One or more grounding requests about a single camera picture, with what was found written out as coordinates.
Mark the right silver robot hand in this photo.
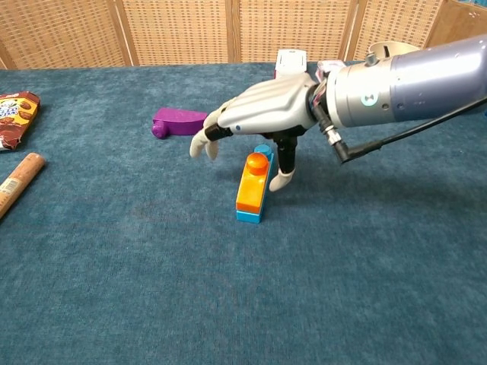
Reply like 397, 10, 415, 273
189, 71, 320, 193

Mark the orange small brick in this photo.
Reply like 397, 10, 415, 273
235, 151, 272, 213

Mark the purple plastic block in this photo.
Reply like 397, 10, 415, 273
151, 106, 208, 141

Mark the cyan long brick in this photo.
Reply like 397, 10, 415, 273
235, 144, 275, 224

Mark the small white cardboard box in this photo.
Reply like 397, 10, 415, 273
273, 49, 308, 81

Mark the bamboo folding screen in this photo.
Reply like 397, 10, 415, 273
0, 0, 487, 70

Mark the blue carpet table mat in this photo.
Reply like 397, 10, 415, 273
0, 60, 487, 365

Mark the Hello Panda biscuit box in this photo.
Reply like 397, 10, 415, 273
0, 90, 42, 152

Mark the brown wrapped long stick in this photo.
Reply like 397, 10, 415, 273
0, 152, 46, 221

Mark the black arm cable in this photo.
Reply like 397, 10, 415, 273
318, 99, 487, 165

